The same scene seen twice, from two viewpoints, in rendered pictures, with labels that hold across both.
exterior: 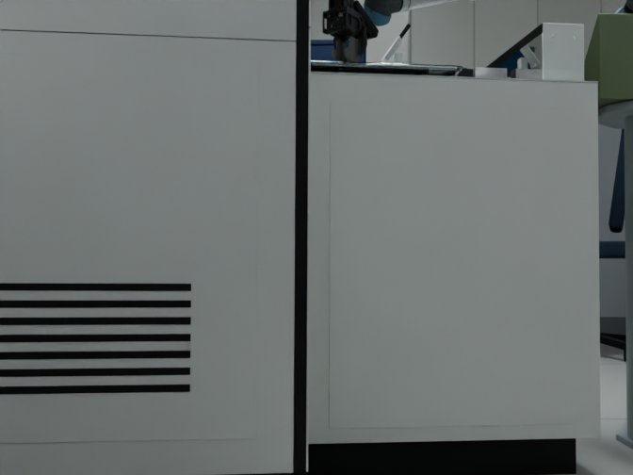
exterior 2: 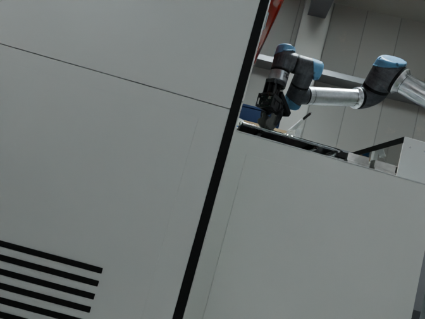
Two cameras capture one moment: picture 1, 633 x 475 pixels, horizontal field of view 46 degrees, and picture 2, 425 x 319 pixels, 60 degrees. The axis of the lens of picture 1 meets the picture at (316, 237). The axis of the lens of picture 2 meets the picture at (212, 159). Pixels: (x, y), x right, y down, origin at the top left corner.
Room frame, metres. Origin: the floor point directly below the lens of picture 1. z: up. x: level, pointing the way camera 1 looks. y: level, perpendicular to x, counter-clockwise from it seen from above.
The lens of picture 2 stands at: (0.44, -0.03, 0.59)
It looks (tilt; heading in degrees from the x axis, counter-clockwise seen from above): 7 degrees up; 5
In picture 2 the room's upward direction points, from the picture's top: 16 degrees clockwise
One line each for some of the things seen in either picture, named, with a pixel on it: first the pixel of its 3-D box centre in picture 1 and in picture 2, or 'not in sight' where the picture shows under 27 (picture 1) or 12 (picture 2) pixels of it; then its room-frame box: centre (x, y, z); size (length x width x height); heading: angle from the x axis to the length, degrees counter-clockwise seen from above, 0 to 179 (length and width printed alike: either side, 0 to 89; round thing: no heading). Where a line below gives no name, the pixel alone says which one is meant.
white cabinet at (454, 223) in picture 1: (403, 274); (268, 269); (1.99, -0.23, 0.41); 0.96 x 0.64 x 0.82; 6
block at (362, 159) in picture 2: (488, 74); (356, 159); (1.79, -0.41, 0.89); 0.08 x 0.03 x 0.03; 96
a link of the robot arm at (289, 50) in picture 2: not in sight; (283, 59); (1.82, -0.07, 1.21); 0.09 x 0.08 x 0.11; 96
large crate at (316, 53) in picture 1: (326, 63); (257, 119); (4.15, -0.05, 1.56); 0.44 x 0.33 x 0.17; 90
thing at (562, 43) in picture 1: (516, 85); (372, 169); (1.87, -0.50, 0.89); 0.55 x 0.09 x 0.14; 6
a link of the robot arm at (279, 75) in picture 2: not in sight; (278, 78); (1.82, -0.07, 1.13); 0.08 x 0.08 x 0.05
